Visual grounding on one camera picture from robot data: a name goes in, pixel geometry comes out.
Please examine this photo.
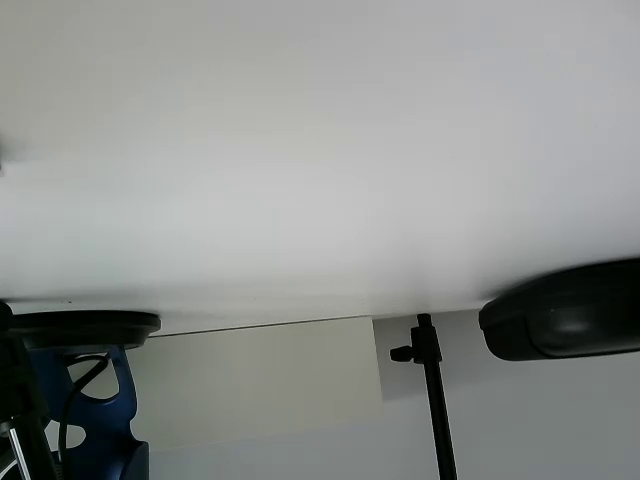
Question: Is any beige board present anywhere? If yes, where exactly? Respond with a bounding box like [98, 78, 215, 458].
[144, 315, 385, 454]

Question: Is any black pole with knob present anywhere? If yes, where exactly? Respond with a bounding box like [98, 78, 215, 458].
[389, 313, 459, 480]

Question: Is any black round disc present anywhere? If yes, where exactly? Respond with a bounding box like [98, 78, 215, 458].
[9, 309, 163, 351]

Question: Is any blue plastic clamp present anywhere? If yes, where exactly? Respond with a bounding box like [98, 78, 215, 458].
[29, 344, 150, 480]

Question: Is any black oval case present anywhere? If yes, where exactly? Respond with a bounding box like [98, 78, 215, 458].
[478, 257, 640, 362]

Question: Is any black cable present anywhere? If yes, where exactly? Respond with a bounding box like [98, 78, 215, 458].
[57, 352, 110, 480]

